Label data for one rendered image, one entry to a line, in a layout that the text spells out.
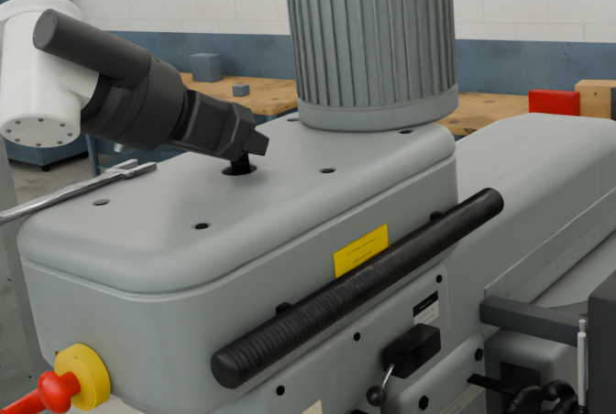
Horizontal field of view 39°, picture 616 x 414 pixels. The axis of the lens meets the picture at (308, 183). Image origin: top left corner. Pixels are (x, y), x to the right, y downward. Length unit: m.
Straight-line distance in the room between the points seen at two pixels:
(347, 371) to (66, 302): 0.30
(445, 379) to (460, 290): 0.11
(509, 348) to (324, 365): 0.45
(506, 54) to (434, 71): 4.53
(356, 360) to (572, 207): 0.55
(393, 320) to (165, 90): 0.37
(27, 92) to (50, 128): 0.04
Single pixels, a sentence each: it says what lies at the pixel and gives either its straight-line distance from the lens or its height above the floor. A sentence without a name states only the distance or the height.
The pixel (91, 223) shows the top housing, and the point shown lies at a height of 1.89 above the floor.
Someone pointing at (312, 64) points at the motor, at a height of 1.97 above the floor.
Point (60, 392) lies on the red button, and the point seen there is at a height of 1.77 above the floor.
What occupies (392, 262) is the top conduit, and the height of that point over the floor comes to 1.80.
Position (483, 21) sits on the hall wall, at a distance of 5.61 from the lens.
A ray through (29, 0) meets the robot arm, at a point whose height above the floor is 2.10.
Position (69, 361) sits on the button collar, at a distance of 0.83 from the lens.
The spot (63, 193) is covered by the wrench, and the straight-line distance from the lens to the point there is 0.92.
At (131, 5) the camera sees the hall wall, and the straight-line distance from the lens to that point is 7.85.
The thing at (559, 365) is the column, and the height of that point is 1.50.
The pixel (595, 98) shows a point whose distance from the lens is 4.82.
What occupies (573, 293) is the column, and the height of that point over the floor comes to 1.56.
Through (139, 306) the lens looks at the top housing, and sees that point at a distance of 0.75.
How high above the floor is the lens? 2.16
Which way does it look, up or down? 18 degrees down
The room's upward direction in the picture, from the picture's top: 6 degrees counter-clockwise
